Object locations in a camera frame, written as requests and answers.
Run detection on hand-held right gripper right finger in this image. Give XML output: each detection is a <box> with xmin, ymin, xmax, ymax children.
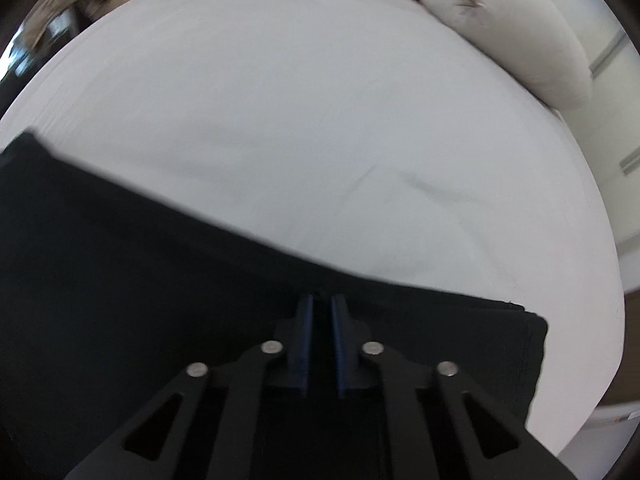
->
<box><xmin>330</xmin><ymin>294</ymin><xmax>576</xmax><ymax>480</ymax></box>

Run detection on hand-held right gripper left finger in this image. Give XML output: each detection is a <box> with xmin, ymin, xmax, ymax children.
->
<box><xmin>65</xmin><ymin>294</ymin><xmax>315</xmax><ymax>480</ymax></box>

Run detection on black denim pants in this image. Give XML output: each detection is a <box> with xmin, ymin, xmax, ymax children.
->
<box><xmin>0</xmin><ymin>131</ymin><xmax>548</xmax><ymax>480</ymax></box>

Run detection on white folded duvet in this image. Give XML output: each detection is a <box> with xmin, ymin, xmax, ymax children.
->
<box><xmin>420</xmin><ymin>0</ymin><xmax>593</xmax><ymax>108</ymax></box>

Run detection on white wardrobe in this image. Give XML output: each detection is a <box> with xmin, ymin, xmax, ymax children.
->
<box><xmin>520</xmin><ymin>0</ymin><xmax>640</xmax><ymax>296</ymax></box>

